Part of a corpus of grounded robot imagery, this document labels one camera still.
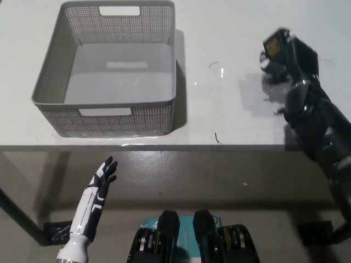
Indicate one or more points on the white and black left hand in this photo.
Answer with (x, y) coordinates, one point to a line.
(100, 191)

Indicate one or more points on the black and white right hand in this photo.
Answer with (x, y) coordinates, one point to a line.
(304, 60)

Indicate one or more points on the thin curved black thread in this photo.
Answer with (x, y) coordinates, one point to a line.
(213, 63)
(327, 60)

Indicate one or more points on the black table foot plate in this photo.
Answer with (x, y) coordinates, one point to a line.
(312, 231)
(57, 233)

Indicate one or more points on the dark metal table leg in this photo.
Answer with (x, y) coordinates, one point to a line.
(338, 234)
(22, 216)

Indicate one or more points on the grey perforated plastic basket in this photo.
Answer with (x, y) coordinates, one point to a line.
(118, 79)

